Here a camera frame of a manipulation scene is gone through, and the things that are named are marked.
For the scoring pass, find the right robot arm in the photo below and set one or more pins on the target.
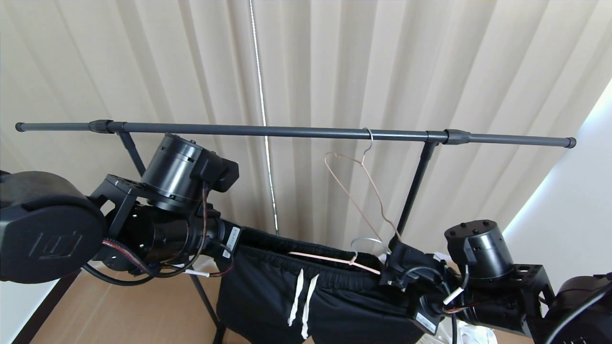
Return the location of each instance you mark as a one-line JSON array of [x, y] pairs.
[[478, 248]]

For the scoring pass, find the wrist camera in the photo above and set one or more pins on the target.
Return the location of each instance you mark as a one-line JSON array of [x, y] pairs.
[[222, 169], [406, 265]]

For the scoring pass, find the white garment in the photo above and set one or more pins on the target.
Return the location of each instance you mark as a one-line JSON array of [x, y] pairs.
[[473, 334]]

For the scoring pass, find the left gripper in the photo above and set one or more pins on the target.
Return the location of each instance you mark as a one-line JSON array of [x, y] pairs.
[[215, 241]]

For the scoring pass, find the black shorts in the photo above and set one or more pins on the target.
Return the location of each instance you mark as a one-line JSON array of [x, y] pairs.
[[267, 296]]

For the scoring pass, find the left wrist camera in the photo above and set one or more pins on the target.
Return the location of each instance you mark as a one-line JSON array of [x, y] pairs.
[[222, 169]]

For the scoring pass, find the black clothes rack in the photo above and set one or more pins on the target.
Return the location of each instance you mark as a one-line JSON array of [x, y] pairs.
[[287, 132]]

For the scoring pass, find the beige curtain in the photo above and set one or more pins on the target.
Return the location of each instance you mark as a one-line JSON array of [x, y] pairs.
[[382, 57]]

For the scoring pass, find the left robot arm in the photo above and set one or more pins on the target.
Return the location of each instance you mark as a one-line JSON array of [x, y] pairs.
[[48, 229]]

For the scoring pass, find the pink clothes hanger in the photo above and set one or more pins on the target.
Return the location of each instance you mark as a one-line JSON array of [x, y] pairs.
[[372, 143], [330, 259]]

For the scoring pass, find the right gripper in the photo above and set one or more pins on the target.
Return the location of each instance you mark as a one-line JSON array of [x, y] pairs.
[[432, 306]]

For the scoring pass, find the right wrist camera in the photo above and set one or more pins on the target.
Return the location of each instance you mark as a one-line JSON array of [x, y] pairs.
[[406, 265]]

